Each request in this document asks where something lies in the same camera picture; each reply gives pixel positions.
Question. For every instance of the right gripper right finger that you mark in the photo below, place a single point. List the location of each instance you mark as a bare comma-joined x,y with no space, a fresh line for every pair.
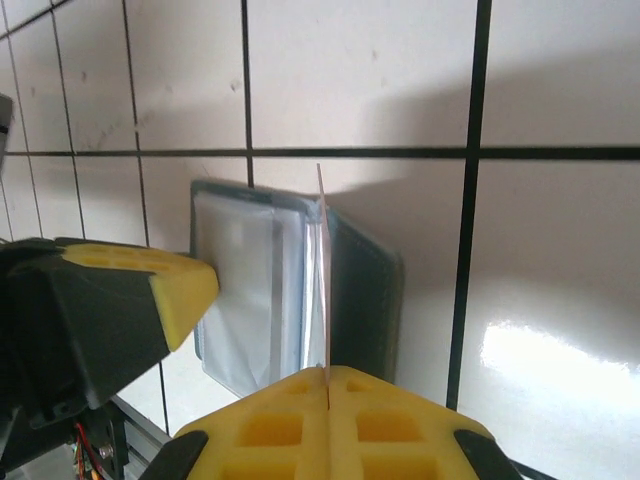
400,440

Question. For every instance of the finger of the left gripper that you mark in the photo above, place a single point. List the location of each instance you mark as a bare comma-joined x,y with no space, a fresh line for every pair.
100,310

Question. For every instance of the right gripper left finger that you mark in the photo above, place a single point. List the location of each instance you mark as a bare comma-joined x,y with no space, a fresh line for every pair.
270,440

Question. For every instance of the teal leather card holder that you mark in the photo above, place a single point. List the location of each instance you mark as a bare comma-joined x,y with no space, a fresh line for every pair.
240,260

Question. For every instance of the white VIP card orange print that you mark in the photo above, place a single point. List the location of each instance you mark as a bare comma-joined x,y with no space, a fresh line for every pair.
324,280

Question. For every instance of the aluminium mounting rail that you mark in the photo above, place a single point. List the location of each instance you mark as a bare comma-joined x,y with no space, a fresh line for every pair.
145,430

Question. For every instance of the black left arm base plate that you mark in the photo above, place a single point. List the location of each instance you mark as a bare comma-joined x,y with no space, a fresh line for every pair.
100,445

